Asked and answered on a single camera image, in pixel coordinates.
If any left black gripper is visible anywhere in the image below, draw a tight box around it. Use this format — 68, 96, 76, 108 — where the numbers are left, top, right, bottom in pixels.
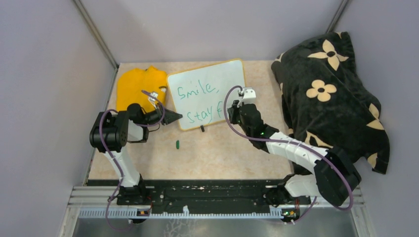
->
141, 102, 182, 126

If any whiteboard with yellow frame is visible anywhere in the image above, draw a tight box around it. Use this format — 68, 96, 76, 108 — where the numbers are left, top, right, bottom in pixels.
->
167, 59, 246, 131

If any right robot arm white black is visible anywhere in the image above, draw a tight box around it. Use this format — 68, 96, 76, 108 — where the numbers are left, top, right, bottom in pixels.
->
224, 100, 362, 210

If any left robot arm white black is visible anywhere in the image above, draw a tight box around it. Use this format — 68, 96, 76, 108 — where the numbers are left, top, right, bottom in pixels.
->
89, 103, 183, 205

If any yellow folded sweatshirt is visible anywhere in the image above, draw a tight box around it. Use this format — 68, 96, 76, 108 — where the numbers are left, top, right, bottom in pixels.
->
116, 66, 168, 112

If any black floral blanket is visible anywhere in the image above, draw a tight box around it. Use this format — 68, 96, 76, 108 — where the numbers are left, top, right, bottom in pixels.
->
271, 32, 390, 174

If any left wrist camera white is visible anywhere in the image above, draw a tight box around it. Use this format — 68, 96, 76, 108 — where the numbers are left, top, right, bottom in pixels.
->
146, 92, 159, 108

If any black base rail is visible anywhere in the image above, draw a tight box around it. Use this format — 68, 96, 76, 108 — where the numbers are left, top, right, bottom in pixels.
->
111, 179, 312, 217

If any white slotted cable duct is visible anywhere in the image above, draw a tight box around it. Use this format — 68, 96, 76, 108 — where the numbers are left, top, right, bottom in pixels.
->
79, 206, 284, 219

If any left metal corner post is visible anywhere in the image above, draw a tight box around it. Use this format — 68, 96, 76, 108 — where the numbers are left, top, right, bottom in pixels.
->
71, 0, 119, 70

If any metal corner post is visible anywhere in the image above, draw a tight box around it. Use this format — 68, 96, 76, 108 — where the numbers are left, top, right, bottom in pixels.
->
326, 0, 351, 34
71, 0, 119, 70

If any right metal corner post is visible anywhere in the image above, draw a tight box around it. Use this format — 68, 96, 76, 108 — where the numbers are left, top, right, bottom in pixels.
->
326, 0, 351, 34

